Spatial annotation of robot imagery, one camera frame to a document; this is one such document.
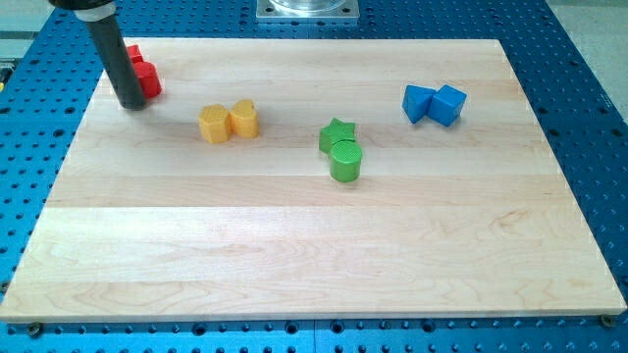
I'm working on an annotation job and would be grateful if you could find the green cylinder block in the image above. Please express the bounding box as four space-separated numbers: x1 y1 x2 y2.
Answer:
329 140 363 182

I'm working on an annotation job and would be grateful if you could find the red rounded block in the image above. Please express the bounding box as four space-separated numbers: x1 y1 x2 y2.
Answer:
132 62 162 99

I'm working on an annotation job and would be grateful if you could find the yellow heart block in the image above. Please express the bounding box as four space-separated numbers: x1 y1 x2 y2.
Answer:
230 99 259 138

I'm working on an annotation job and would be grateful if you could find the green star block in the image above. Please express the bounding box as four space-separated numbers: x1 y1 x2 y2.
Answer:
319 118 356 154

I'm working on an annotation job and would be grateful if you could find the yellow hexagon block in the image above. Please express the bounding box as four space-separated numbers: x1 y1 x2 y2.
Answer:
198 104 231 144

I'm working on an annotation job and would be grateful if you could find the red small block behind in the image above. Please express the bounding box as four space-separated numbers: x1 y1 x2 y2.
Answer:
127 45 143 64

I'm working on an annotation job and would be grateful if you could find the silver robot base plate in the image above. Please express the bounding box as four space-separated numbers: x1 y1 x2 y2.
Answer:
256 0 360 20

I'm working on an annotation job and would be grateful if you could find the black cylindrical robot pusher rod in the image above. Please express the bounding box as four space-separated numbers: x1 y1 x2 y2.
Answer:
48 0 147 111

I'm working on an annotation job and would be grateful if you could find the blue triangular prism block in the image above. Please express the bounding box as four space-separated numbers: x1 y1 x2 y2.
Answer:
402 85 436 124

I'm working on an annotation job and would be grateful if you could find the blue cube block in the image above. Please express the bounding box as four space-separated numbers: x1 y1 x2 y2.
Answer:
427 84 467 126

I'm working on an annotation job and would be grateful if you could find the light wooden board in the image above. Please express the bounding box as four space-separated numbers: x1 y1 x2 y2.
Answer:
1 38 626 323

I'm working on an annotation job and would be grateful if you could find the blue perforated metal table plate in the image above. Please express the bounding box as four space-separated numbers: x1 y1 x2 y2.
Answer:
1 0 627 352

